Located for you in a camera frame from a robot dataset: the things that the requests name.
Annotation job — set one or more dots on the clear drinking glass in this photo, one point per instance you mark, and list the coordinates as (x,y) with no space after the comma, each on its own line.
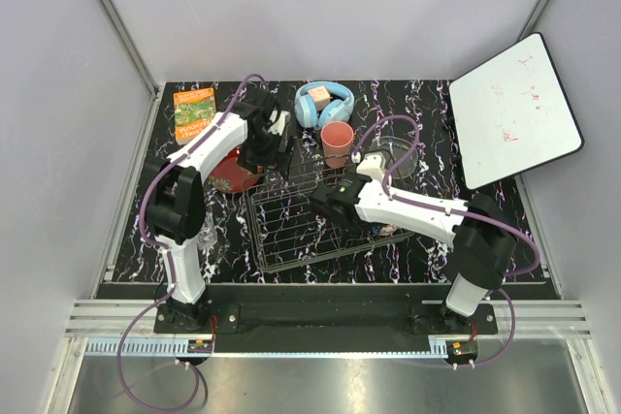
(207,236)

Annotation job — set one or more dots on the blue patterned bowl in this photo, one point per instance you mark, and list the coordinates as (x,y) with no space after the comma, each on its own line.
(382,230)

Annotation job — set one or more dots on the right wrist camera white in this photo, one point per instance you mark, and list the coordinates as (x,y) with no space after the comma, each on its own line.
(372,165)

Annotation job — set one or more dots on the pink plastic cup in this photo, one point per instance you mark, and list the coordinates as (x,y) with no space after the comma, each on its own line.
(336,138)

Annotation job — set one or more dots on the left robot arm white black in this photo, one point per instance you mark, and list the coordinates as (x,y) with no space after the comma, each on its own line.
(173,210)

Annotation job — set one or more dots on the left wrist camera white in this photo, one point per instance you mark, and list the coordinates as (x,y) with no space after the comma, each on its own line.
(280,121)

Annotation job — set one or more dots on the small pink cube box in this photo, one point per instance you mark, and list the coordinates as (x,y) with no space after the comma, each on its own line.
(320,96)

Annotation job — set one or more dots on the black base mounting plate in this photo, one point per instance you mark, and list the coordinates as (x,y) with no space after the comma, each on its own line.
(331,319)

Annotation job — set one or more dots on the clear glass plate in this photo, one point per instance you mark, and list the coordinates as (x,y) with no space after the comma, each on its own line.
(392,149)

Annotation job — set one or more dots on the white board black frame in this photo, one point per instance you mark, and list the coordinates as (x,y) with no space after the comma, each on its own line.
(511,114)

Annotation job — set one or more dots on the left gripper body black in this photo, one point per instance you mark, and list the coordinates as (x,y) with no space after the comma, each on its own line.
(263,151)

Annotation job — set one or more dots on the wire dish rack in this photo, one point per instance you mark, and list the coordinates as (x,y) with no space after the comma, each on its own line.
(287,234)

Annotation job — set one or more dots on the red floral lacquer bowl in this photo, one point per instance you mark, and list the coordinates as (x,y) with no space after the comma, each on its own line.
(231,178)

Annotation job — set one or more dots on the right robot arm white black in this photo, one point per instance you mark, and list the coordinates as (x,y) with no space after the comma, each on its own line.
(480,245)

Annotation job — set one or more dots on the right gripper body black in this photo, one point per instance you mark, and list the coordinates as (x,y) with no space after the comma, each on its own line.
(357,225)

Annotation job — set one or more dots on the light blue headphones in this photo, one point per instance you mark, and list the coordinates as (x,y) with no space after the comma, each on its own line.
(339,109)

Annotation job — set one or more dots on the orange green book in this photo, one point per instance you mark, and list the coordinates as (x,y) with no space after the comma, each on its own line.
(194,110)

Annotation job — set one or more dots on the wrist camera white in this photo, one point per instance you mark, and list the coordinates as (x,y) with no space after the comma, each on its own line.
(280,121)
(372,165)

